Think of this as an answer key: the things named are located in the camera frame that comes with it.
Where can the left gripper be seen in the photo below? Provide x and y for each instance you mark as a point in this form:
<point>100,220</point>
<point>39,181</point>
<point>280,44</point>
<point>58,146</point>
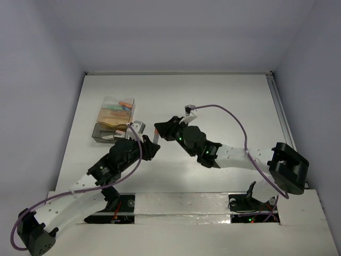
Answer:
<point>146,145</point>

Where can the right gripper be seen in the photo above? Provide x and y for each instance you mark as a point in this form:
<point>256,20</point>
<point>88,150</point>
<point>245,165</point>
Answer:
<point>167,130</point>

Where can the short pencil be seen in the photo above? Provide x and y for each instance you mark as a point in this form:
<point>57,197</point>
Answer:
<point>156,137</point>

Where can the small boxed eraser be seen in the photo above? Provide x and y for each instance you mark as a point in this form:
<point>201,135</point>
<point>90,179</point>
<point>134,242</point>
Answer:
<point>119,133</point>

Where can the orange highlighter pen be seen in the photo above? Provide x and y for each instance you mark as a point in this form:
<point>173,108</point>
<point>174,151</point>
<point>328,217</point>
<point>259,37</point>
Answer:
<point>126,105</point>

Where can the white eraser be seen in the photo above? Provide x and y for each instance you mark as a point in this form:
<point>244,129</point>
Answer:
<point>108,138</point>

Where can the pink highlighter pen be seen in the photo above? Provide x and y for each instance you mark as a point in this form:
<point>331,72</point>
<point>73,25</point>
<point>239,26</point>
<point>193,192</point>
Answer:
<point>121,113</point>

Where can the green highlighter pen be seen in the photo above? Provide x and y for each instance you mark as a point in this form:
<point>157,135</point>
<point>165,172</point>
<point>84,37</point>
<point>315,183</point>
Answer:
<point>115,108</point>

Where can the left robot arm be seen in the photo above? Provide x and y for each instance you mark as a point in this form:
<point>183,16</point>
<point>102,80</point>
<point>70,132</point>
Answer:
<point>38,227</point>

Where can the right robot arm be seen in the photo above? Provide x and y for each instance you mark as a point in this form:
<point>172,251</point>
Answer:
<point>216,155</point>

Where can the orange plastic container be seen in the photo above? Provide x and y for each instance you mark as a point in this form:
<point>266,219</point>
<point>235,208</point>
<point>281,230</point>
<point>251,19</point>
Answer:
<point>105,117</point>

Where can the dark grey plastic container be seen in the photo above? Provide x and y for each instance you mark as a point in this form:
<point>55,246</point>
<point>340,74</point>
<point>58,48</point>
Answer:
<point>101,130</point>

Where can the clear plastic container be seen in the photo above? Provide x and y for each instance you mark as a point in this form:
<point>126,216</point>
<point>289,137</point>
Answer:
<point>114,101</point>

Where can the silver foil strip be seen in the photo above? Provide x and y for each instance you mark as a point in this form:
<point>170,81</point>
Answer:
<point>181,208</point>

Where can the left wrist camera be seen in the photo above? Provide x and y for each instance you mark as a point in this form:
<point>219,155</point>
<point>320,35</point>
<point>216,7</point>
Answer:
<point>135,130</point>

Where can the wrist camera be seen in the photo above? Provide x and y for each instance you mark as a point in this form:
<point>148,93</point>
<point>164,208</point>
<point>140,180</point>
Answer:
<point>190,114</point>
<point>135,130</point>

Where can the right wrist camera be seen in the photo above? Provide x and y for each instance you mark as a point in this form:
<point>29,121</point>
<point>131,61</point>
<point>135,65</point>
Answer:
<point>190,114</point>

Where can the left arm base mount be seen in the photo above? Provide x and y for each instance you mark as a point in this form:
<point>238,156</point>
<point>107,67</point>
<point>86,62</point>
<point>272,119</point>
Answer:
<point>123,213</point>

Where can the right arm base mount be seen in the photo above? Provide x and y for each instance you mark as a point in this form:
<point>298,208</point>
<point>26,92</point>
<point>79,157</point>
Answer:
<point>249,210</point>

